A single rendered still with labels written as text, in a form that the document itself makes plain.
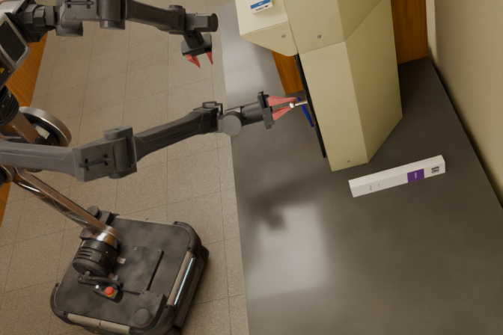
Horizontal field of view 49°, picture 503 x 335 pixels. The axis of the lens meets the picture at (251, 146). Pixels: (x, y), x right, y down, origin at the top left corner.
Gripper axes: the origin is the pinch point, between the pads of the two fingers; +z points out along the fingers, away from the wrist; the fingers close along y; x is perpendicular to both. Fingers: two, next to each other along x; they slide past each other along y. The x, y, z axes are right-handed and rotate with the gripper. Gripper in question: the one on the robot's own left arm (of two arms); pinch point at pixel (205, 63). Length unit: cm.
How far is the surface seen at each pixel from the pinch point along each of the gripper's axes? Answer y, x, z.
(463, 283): 57, -88, 16
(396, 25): 63, -9, 0
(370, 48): 50, -39, -21
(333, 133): 36, -46, 0
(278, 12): 31, -41, -41
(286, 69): 26.1, -8.7, 4.8
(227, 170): -25, 44, 110
